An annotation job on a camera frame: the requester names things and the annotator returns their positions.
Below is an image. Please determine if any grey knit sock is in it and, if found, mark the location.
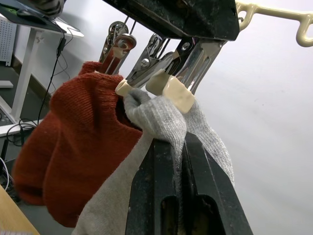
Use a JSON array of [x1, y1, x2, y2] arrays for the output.
[[123, 88, 236, 235]]

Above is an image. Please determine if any white perforated panel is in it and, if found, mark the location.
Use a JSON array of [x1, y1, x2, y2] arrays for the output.
[[0, 18, 18, 67]]

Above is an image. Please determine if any rust red knit sock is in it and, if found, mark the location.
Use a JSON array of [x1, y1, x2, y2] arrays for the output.
[[11, 61, 144, 228]]

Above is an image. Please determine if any white desk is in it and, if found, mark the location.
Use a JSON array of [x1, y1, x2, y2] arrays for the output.
[[0, 12, 85, 138]]

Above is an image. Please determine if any beige sock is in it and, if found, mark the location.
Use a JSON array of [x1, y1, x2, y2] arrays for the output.
[[71, 132, 153, 235]]

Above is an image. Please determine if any cream plastic clip hanger frame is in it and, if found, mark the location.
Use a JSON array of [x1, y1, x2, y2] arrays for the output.
[[234, 0, 313, 48]]

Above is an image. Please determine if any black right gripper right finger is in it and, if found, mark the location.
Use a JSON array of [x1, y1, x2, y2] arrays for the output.
[[179, 133, 254, 235]]

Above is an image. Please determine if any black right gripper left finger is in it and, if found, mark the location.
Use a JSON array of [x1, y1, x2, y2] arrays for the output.
[[124, 140, 179, 235]]

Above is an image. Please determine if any black hanging cable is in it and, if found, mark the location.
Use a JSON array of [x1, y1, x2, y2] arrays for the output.
[[38, 30, 68, 129]]

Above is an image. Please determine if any black desk mat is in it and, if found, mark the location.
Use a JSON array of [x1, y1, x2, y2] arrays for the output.
[[0, 0, 67, 34]]

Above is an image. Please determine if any grey striped cloth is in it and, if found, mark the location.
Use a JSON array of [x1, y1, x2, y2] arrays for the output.
[[36, 0, 66, 18]]

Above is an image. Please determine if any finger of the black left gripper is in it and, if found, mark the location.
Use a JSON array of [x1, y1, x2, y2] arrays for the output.
[[102, 0, 241, 42]]

